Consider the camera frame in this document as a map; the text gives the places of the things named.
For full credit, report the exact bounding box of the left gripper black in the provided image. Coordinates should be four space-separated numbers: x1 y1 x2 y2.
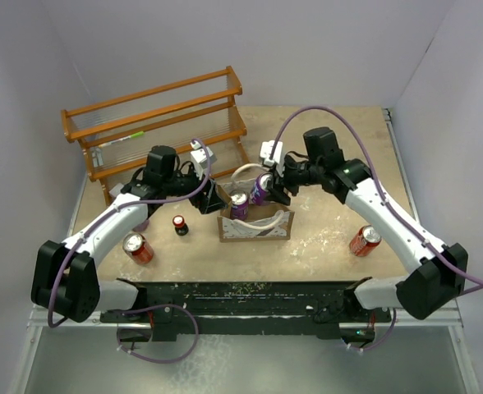
163 163 228 213

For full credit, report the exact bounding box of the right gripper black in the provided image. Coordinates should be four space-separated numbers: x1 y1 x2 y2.
263 154 324 205

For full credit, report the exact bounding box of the purple soda can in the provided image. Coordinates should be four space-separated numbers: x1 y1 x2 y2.
250 172 273 206
136 220 150 231
229 190 250 221

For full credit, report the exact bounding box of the canvas bag with rope handles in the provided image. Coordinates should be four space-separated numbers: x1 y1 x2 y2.
217 163 295 242

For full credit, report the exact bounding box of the red soda can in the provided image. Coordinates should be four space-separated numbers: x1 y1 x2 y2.
349 225 382 257
122 232 154 265

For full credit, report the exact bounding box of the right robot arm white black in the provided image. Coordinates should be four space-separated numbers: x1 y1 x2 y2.
260 127 468 321

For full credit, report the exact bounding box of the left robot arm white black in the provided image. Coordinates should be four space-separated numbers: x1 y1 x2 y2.
30 139 228 323

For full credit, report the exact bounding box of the small dark sauce bottle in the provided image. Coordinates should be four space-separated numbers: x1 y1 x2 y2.
172 215 189 236

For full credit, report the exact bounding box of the orange wooden rack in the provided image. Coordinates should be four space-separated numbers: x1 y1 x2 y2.
61 66 250 204

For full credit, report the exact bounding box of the white box on rack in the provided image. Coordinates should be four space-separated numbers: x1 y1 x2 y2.
109 183 123 199

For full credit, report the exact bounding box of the green marker pen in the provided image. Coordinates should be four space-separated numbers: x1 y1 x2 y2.
97 131 145 148

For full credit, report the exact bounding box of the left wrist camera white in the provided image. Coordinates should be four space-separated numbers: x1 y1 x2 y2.
191 140 217 181

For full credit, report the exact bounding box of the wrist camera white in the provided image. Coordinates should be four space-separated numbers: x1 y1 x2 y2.
191 140 217 181
259 140 284 176

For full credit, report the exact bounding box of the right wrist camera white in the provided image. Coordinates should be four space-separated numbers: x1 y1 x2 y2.
259 140 284 176

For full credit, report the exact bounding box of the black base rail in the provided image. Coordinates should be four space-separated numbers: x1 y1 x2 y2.
101 281 392 342

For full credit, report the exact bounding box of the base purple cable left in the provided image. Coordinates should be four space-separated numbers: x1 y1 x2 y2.
117 302 202 364

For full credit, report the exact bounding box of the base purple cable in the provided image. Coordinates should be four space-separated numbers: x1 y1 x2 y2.
117 302 202 364
342 307 398 355

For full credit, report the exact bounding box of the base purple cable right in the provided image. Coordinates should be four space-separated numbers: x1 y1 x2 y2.
342 307 398 355

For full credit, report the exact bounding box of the aluminium frame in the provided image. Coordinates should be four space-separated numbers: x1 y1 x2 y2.
9 108 483 394

